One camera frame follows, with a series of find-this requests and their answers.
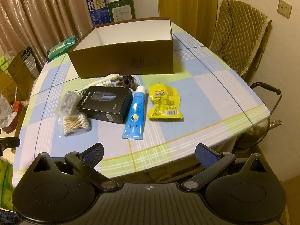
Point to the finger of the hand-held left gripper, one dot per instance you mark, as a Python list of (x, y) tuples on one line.
[(9, 143)]

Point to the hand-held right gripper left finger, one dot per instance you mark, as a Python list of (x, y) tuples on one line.
[(93, 155)]

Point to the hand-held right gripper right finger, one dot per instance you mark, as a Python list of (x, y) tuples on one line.
[(206, 155)]

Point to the translucent plastic cup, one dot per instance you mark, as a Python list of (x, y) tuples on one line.
[(66, 102)]

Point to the yellow snack packet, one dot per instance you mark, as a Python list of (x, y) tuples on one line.
[(164, 103)]

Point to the white pill bottle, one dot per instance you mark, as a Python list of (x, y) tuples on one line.
[(105, 83)]

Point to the white electric toothbrush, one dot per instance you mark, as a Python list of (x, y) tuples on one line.
[(110, 77)]

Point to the checked tablecloth desktop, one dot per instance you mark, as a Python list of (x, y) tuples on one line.
[(199, 93)]

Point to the white plastic bag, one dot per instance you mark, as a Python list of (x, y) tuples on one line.
[(7, 112)]

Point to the bag of cotton swabs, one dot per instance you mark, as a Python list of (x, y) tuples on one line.
[(72, 123)]

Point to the floor fan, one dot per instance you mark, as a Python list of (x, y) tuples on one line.
[(253, 136)]

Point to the black product box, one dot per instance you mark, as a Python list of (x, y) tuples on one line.
[(103, 105)]

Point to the small brown cardboard box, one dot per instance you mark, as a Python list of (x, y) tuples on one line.
[(7, 86)]

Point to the blue cream tube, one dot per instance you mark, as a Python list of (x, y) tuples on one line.
[(134, 117)]

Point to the green tissue packs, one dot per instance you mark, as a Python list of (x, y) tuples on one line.
[(4, 63)]

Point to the brown hair scrunchie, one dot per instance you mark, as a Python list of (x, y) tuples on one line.
[(125, 80)]

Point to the stack of white plates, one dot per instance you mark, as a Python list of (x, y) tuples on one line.
[(31, 64)]

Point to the green wet wipes packet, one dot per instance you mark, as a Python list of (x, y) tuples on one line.
[(61, 48)]

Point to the chair with quilted cover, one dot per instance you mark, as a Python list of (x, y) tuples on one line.
[(239, 39)]

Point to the beige curtain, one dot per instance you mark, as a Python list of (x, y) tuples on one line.
[(35, 9)]

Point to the blue milk carton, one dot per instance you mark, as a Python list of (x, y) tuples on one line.
[(97, 7)]

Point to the green milk carton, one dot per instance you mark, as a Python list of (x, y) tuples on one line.
[(121, 9)]

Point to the wooden door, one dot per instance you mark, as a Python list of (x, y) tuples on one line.
[(187, 4)]

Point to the black metal frame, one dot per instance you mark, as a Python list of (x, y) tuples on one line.
[(264, 84)]

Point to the white wall socket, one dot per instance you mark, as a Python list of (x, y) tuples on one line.
[(284, 8)]

